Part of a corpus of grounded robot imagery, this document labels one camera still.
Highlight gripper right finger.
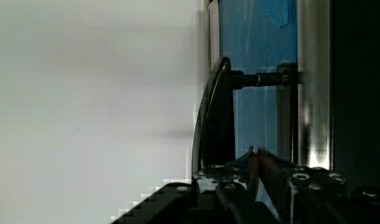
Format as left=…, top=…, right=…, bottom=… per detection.
left=256, top=147, right=347, bottom=224

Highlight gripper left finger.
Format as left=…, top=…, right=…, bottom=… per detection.
left=193, top=146, right=260, bottom=224

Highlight black toaster oven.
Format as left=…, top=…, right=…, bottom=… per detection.
left=191, top=0, right=380, bottom=194

